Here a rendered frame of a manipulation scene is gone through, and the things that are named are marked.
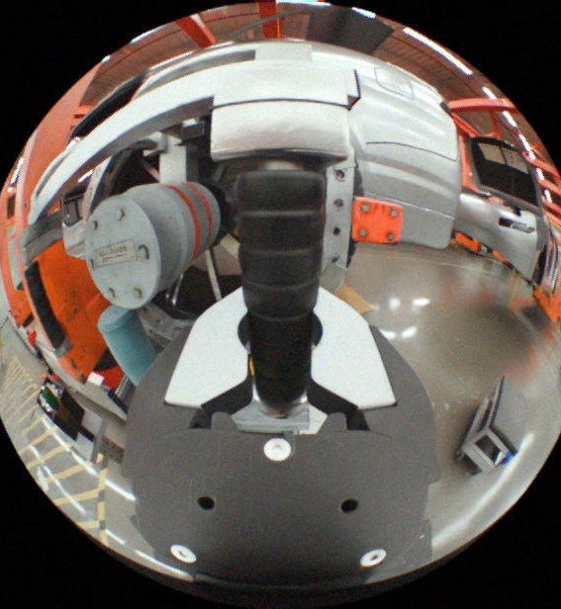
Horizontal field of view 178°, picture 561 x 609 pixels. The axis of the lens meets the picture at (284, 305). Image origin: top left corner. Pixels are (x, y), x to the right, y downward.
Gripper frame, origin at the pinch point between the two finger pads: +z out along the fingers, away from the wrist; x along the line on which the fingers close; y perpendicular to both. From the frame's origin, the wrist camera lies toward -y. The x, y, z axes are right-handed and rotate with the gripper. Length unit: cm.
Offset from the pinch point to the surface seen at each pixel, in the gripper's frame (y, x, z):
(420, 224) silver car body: 1, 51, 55
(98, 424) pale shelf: 38, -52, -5
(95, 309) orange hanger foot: 18, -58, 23
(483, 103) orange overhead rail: -243, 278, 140
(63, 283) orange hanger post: 4, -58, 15
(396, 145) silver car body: -28, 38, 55
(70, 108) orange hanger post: -53, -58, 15
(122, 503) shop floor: 83, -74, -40
